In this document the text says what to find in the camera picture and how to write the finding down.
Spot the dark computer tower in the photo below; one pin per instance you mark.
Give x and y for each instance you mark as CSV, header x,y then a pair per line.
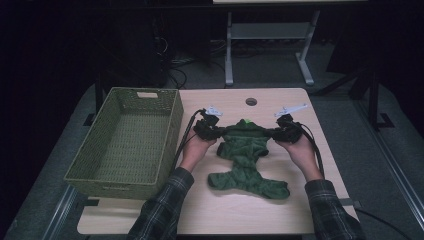
x,y
140,50

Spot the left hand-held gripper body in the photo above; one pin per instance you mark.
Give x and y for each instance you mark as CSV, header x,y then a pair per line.
x,y
206,128

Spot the black metal stand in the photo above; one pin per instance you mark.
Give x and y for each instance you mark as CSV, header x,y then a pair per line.
x,y
374,100

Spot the green plush pet garment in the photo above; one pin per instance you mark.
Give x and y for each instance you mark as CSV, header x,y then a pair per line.
x,y
246,150

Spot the person's left hand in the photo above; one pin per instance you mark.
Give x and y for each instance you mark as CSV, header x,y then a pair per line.
x,y
195,151

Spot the aluminium rail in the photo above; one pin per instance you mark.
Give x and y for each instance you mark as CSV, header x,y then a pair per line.
x,y
60,213
393,156

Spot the green woven basket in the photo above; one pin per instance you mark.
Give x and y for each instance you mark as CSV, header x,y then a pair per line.
x,y
133,140

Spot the person's right hand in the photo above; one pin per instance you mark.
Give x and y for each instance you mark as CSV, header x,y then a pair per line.
x,y
303,156

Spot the grey tape strip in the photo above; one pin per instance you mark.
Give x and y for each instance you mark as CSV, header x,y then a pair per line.
x,y
350,202

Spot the black table clamp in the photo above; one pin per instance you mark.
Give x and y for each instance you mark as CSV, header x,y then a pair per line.
x,y
90,202

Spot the grey metal desk frame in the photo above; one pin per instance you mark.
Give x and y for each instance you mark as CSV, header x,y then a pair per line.
x,y
270,30

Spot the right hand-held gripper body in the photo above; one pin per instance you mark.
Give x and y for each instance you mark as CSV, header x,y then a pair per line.
x,y
290,131

